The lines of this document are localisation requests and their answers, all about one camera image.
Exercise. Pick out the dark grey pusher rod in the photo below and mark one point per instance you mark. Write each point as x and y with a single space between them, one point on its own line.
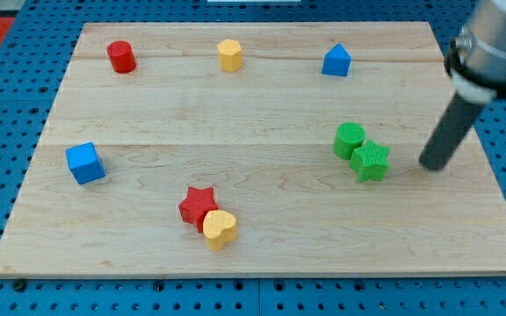
455 123

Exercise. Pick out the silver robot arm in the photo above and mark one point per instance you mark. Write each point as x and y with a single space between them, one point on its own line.
476 64

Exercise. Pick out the blue triangle block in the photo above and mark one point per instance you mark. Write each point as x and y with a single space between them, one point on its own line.
337 61

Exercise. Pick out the green star block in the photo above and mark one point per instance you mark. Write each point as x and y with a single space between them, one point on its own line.
370 162

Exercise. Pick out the green cylinder block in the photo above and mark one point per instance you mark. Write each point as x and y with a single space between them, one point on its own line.
349 136

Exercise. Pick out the yellow hexagon block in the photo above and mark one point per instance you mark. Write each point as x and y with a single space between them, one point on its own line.
230 55

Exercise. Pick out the yellow heart block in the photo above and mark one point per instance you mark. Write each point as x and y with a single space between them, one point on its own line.
219 228

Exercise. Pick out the red star block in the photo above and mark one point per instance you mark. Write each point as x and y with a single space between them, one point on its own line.
196 205

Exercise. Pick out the wooden board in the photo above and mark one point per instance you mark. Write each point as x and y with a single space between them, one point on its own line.
262 137

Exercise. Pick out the red cylinder block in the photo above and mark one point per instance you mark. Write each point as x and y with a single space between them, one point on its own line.
121 56

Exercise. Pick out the blue cube block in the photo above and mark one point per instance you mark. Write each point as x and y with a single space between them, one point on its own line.
84 163

